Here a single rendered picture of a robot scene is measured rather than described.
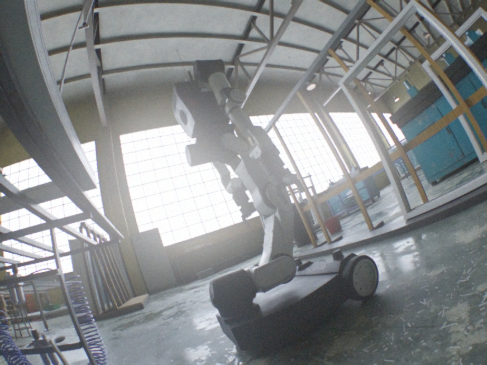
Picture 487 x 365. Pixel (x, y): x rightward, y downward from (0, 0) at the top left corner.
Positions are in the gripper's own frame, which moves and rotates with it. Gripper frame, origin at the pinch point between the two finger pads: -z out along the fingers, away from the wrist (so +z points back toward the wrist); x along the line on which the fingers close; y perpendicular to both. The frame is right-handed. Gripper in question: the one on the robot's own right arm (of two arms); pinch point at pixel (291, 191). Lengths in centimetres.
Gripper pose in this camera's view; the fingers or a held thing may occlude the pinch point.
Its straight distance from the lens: 90.7
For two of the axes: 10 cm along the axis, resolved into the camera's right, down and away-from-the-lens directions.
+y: -3.1, 3.9, 8.7
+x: 7.8, -4.1, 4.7
